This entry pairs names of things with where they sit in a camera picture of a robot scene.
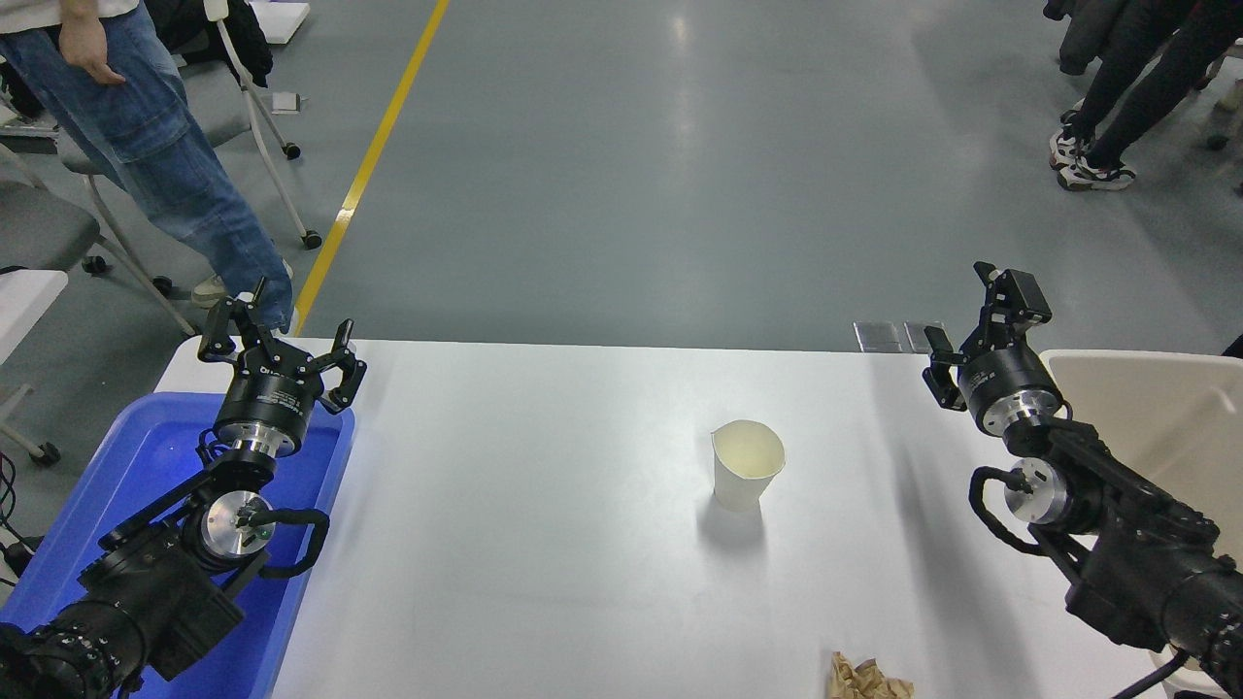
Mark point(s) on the metal floor plate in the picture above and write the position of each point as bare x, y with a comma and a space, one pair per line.
878, 337
918, 335

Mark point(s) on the white side table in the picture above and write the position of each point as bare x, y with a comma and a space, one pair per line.
24, 301

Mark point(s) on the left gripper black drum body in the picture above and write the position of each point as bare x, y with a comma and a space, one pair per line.
270, 393

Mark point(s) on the small white floor box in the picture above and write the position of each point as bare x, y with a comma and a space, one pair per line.
285, 102

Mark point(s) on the crumpled tan paper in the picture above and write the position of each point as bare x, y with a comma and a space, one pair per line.
864, 680

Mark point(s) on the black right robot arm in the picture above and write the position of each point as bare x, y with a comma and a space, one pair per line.
1146, 544

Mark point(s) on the white flat board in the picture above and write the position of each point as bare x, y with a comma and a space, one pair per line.
282, 19

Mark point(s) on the white rolling chair base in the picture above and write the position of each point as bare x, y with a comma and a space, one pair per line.
1217, 142

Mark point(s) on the black jacket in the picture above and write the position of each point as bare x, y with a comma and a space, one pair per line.
254, 49

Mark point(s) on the person's hand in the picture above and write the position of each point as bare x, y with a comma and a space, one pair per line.
89, 47

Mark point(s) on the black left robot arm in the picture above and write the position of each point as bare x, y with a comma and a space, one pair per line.
146, 592

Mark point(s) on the large pale plastic bin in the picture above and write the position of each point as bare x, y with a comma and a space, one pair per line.
1156, 408

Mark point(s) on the blue plastic tray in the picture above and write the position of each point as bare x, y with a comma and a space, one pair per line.
126, 456

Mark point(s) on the person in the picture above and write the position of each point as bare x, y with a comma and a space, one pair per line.
165, 146
1235, 348
1136, 87

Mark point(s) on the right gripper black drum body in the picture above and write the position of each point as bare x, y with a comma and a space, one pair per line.
1005, 381

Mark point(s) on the white paper cup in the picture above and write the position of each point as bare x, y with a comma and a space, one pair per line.
743, 476

